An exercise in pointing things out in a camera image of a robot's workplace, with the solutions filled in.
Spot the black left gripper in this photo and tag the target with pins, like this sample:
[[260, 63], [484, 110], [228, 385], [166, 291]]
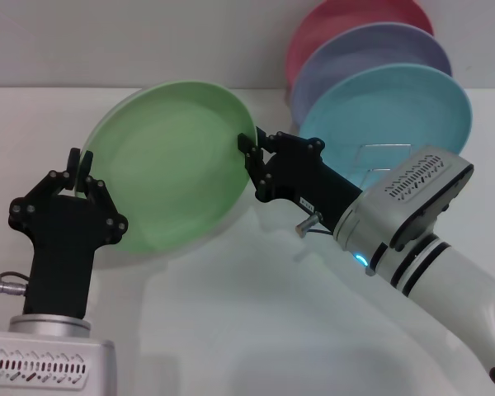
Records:
[[62, 255]]

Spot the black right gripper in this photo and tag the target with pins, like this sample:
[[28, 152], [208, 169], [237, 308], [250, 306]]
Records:
[[309, 181]]

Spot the green plate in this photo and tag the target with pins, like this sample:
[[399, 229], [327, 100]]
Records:
[[173, 165]]

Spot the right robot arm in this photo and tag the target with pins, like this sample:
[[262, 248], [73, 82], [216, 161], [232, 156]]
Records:
[[458, 288]]

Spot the light blue plate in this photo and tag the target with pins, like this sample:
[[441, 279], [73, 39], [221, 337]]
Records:
[[396, 107]]

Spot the purple plate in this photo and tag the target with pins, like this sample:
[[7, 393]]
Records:
[[354, 53]]

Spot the red plate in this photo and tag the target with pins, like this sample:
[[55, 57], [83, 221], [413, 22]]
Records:
[[334, 20]]

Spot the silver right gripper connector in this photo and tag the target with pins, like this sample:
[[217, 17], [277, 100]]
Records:
[[308, 224]]

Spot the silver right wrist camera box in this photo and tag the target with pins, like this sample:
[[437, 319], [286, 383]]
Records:
[[420, 181]]

